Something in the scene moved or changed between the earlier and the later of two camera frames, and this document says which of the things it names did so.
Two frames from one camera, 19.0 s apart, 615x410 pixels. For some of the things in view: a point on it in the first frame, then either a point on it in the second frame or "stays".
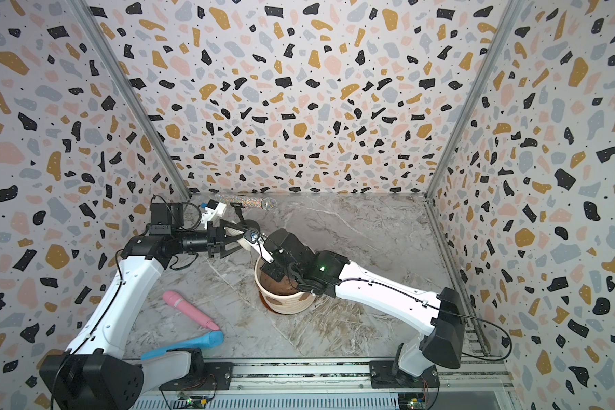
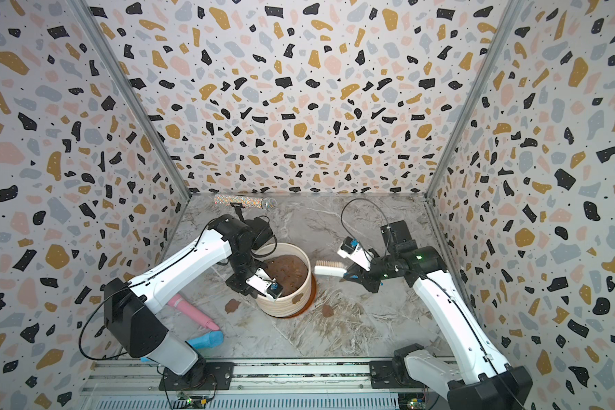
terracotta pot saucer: (264, 302) to (313, 297)
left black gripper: (214, 234) to (238, 284)
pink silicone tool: (173, 299) stays
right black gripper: (268, 267) to (364, 278)
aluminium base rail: (477, 384) stays
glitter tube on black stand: (267, 203) stays
